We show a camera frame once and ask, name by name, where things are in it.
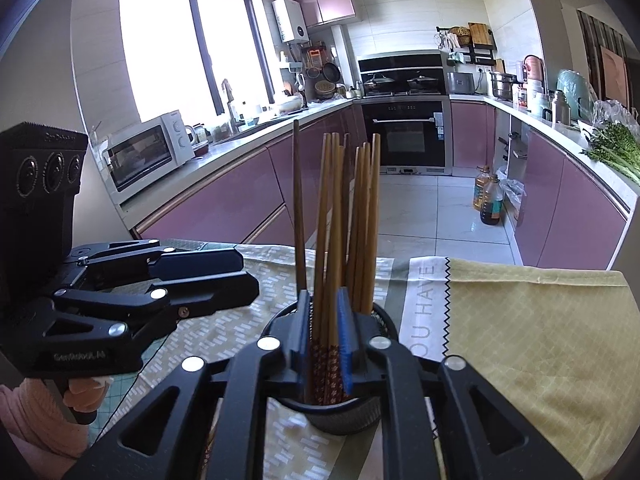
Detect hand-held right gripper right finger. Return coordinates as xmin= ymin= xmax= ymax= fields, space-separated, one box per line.
xmin=336 ymin=286 xmax=583 ymax=480

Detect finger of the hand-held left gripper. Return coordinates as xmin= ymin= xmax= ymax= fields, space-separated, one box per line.
xmin=42 ymin=270 xmax=261 ymax=342
xmin=70 ymin=239 xmax=246 ymax=286

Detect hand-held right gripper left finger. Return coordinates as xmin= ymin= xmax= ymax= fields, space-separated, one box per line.
xmin=65 ymin=289 xmax=316 ymax=480

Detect black mesh holder cup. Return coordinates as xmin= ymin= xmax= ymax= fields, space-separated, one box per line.
xmin=265 ymin=300 xmax=401 ymax=436

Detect bundle of wooden chopsticks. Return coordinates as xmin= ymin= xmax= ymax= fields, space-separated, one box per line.
xmin=310 ymin=131 xmax=382 ymax=406

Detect dark brown wooden chopstick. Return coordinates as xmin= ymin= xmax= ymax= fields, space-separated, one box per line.
xmin=292 ymin=120 xmax=309 ymax=293

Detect person's left forearm pink sleeve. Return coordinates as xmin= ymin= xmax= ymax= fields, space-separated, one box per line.
xmin=0 ymin=377 xmax=92 ymax=462

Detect person's left hand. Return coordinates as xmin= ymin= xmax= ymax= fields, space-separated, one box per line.
xmin=65 ymin=375 xmax=115 ymax=413

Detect beige teal patterned tablecloth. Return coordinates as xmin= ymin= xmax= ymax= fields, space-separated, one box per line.
xmin=92 ymin=241 xmax=453 ymax=480

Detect pink base cabinets with sink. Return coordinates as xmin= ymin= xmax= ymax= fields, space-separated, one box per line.
xmin=132 ymin=102 xmax=366 ymax=247

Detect white microwave oven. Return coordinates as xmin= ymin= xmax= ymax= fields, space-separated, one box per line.
xmin=102 ymin=110 xmax=196 ymax=194

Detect chrome kitchen faucet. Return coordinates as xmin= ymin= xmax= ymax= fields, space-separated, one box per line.
xmin=221 ymin=78 xmax=241 ymax=134

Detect yellow cloth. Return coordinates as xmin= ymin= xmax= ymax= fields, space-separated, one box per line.
xmin=430 ymin=256 xmax=629 ymax=480

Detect dark liquid plastic bottle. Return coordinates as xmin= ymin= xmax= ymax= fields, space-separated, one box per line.
xmin=480 ymin=174 xmax=505 ymax=226

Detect yellow cooking oil bottle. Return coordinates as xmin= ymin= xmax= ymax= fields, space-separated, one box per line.
xmin=472 ymin=165 xmax=493 ymax=212

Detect black built-in oven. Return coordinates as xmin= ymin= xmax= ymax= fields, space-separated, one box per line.
xmin=361 ymin=99 xmax=453 ymax=170

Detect kitchen window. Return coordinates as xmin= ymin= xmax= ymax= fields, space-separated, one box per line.
xmin=119 ymin=0 xmax=276 ymax=124

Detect white plastic bag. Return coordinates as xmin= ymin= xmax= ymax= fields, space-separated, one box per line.
xmin=500 ymin=177 xmax=526 ymax=212

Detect white water heater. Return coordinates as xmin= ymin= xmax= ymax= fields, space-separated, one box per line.
xmin=272 ymin=0 xmax=309 ymax=43

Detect pink base cabinets beside oven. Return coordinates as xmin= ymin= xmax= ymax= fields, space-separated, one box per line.
xmin=450 ymin=100 xmax=629 ymax=271

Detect black range hood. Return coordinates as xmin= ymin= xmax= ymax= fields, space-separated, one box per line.
xmin=357 ymin=52 xmax=447 ymax=97

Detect stainless steel stockpot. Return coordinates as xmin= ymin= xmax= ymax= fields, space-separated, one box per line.
xmin=489 ymin=71 xmax=517 ymax=100

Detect steel thermos flask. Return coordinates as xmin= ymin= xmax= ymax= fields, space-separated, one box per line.
xmin=550 ymin=90 xmax=572 ymax=126

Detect pink electric kettle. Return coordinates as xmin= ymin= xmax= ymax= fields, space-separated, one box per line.
xmin=522 ymin=55 xmax=546 ymax=84

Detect green leafy vegetables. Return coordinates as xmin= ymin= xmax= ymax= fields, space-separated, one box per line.
xmin=580 ymin=122 xmax=640 ymax=184

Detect teal round appliance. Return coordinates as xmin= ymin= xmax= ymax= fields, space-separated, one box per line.
xmin=556 ymin=69 xmax=599 ymax=121

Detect clear plastic bag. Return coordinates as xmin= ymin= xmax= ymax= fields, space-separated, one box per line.
xmin=592 ymin=100 xmax=634 ymax=131

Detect doorway with wooden door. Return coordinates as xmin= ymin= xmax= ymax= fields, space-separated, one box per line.
xmin=575 ymin=7 xmax=636 ymax=106

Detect pink wall cabinet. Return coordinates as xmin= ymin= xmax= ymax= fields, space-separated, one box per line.
xmin=285 ymin=0 xmax=357 ymax=28

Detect wall rack with cutting board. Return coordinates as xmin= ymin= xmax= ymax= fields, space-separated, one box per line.
xmin=436 ymin=22 xmax=504 ymax=68

